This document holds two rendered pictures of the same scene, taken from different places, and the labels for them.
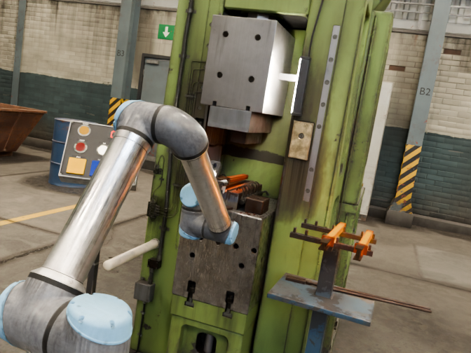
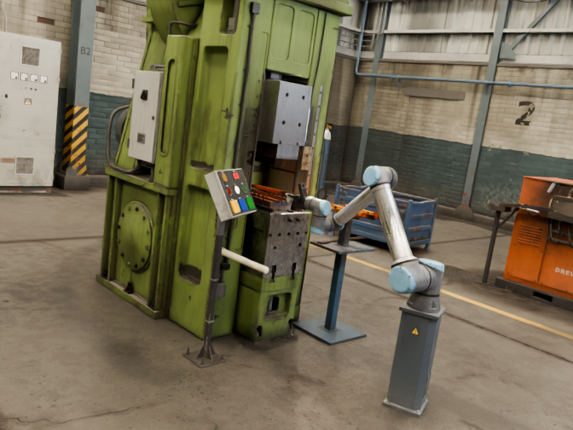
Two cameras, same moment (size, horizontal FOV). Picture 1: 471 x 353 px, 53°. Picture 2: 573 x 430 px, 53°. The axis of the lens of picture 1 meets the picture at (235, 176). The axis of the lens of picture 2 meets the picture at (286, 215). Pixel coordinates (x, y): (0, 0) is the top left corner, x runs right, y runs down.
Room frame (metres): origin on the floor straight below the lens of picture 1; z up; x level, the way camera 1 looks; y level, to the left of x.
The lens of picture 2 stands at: (0.31, 3.40, 1.57)
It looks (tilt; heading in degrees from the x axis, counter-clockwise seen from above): 10 degrees down; 298
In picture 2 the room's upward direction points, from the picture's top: 8 degrees clockwise
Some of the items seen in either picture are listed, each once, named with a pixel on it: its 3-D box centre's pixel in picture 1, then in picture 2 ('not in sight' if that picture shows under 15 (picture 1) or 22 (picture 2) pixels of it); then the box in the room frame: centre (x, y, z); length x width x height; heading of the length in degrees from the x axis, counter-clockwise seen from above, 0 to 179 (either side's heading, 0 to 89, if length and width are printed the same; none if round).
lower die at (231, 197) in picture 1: (231, 191); (260, 199); (2.34, 0.01, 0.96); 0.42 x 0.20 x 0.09; 163
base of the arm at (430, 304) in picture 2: not in sight; (425, 299); (1.03, 0.26, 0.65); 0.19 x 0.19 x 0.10
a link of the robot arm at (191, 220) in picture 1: (193, 222); (319, 223); (1.80, 0.13, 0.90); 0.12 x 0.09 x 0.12; 69
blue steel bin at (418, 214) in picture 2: not in sight; (382, 217); (2.77, -4.00, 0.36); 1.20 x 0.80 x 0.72; 168
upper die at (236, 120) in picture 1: (242, 120); (267, 148); (2.34, 0.01, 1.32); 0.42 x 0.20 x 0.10; 163
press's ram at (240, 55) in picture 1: (258, 70); (276, 112); (2.33, -0.03, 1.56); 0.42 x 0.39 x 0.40; 163
